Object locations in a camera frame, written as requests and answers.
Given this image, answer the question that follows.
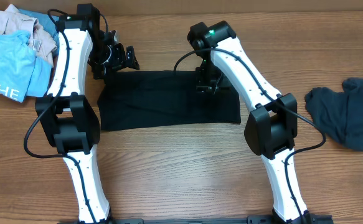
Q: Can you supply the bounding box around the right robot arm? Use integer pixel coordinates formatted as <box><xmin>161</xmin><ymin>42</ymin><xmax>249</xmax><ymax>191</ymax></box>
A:
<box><xmin>187</xmin><ymin>21</ymin><xmax>309</xmax><ymax>223</ymax></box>

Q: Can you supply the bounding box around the beige folded shirt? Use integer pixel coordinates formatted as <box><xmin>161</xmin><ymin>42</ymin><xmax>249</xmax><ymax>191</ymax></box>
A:
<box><xmin>0</xmin><ymin>4</ymin><xmax>57</xmax><ymax>66</ymax></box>

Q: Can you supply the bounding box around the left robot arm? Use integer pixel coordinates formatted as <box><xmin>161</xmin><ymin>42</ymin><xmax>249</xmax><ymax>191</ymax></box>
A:
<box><xmin>32</xmin><ymin>3</ymin><xmax>139</xmax><ymax>223</ymax></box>

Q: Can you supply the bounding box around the light blue printed t-shirt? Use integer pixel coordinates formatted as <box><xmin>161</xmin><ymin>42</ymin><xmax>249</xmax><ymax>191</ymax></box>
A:
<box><xmin>0</xmin><ymin>30</ymin><xmax>52</xmax><ymax>103</ymax></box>

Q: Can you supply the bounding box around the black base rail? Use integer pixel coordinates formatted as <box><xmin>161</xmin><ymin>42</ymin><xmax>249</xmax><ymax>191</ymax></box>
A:
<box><xmin>58</xmin><ymin>214</ymin><xmax>334</xmax><ymax>224</ymax></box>

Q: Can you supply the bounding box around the black t-shirt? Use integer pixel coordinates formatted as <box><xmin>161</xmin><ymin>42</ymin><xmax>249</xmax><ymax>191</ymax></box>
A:
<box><xmin>97</xmin><ymin>71</ymin><xmax>241</xmax><ymax>131</ymax></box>

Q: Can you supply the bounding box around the dark blue folded garment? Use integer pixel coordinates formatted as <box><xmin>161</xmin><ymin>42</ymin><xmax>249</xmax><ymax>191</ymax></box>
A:
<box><xmin>19</xmin><ymin>9</ymin><xmax>59</xmax><ymax>47</ymax></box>

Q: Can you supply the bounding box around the dark grey garment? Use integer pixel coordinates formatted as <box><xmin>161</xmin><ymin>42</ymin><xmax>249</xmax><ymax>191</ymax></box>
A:
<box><xmin>304</xmin><ymin>78</ymin><xmax>363</xmax><ymax>151</ymax></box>

